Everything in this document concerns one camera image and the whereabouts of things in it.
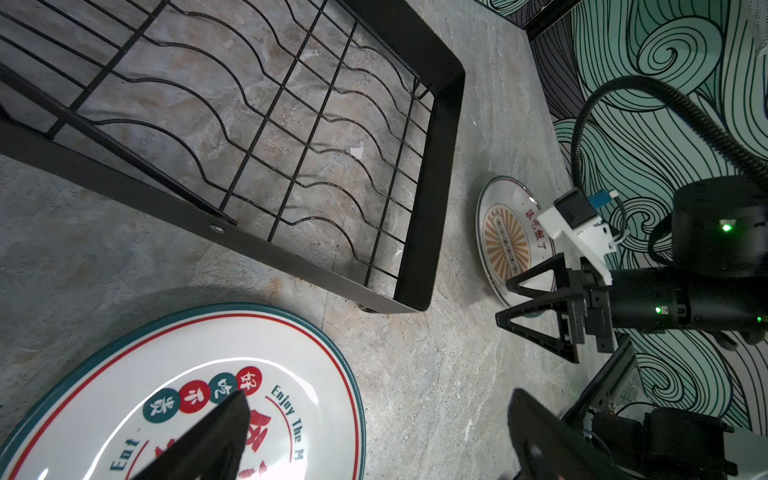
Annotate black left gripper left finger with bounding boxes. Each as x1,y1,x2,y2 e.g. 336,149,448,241
134,391,250,480

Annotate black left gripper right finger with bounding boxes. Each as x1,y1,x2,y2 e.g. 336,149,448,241
507,389,628,479

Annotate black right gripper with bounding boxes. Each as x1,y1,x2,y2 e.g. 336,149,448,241
495,253,767,364

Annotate orange sunburst plate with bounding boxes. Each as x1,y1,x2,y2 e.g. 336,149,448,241
475,176,556,308

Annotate white plate red Chinese characters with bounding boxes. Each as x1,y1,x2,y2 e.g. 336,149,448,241
1,303,366,479

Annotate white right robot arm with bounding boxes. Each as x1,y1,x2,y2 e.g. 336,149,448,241
495,76,767,362

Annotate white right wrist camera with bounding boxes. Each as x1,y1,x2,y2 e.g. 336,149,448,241
536,188,617,286

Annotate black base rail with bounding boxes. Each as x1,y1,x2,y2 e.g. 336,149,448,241
562,335,767,479

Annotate black wire dish rack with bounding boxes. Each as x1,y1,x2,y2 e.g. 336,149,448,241
1,1,466,314

